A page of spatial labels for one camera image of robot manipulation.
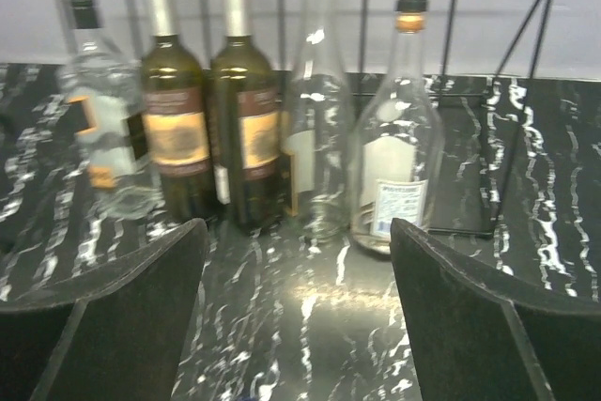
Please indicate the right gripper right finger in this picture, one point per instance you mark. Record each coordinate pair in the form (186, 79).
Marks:
(477, 333)

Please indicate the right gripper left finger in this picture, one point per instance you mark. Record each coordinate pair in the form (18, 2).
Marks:
(114, 333)

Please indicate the clear round bottle cork stopper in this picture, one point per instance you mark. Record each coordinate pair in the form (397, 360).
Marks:
(397, 145)

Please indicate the tall clear bottle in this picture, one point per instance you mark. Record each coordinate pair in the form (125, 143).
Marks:
(317, 118)

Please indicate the dark green wine bottle left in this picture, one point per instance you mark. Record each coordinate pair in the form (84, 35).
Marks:
(176, 119)

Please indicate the dark green wine bottle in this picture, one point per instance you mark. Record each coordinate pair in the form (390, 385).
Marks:
(244, 99)
(176, 119)

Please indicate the clear square bottle orange label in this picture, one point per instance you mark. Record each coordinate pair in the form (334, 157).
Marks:
(104, 89)

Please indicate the dark green wine bottle right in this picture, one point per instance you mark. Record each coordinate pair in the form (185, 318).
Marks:
(244, 99)

